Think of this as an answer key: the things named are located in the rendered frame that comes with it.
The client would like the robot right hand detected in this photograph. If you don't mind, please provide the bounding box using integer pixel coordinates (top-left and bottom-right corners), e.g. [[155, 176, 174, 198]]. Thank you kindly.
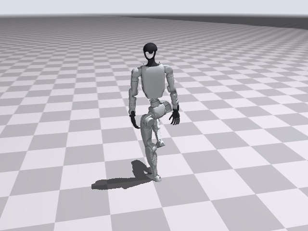
[[169, 105, 180, 125]]

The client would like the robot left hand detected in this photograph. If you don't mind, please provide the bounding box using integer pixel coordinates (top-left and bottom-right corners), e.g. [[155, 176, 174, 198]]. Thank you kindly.
[[129, 111, 140, 129]]

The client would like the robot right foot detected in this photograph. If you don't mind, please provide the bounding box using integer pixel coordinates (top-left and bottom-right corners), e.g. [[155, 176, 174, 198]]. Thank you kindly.
[[156, 140, 165, 148]]

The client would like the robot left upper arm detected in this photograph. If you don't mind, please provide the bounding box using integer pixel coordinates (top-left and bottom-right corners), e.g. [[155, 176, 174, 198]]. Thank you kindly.
[[131, 67, 141, 96]]

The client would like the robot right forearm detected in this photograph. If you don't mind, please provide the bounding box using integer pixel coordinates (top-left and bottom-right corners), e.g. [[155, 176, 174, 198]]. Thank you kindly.
[[170, 88, 179, 110]]

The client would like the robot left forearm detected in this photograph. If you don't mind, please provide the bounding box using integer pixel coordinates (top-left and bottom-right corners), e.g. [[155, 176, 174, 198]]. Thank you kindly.
[[128, 89, 136, 115]]

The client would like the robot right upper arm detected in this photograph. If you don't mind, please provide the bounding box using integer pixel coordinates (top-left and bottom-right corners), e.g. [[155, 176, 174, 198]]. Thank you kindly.
[[163, 65, 176, 92]]

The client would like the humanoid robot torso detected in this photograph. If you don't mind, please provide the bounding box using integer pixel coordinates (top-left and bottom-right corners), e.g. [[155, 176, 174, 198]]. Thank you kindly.
[[141, 62, 167, 120]]

